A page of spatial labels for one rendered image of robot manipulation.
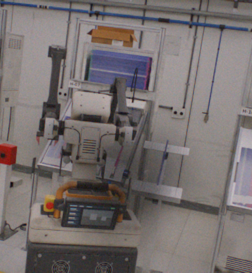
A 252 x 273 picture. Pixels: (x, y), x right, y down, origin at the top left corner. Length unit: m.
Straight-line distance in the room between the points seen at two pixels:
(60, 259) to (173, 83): 3.20
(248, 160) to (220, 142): 1.70
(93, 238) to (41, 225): 0.26
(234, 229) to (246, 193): 0.43
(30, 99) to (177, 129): 1.92
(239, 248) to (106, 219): 1.66
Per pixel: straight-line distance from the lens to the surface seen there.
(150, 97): 3.45
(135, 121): 3.35
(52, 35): 5.38
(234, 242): 3.43
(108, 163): 3.20
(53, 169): 3.27
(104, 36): 3.89
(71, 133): 2.25
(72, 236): 2.05
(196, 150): 4.93
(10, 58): 4.22
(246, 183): 3.11
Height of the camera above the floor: 1.57
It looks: 10 degrees down
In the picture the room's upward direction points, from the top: 8 degrees clockwise
